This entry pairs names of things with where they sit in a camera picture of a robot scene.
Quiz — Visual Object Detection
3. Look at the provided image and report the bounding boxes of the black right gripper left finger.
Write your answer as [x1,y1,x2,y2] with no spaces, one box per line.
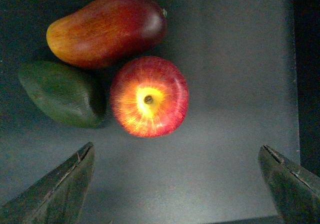
[0,142,95,223]

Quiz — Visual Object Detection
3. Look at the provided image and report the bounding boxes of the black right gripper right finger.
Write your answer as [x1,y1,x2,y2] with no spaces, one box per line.
[258,145,320,223]

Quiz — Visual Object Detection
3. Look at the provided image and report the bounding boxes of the red yellow apple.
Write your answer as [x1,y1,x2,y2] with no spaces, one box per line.
[109,56,189,138]

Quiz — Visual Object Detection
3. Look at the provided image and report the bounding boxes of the green mango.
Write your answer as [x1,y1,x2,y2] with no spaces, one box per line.
[18,61,106,128]

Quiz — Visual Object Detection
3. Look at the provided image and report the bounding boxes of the black lower shelf tray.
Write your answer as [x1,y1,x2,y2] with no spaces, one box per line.
[0,0,320,224]

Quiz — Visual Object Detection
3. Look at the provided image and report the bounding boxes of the red orange mango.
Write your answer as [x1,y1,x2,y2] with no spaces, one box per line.
[46,0,168,69]

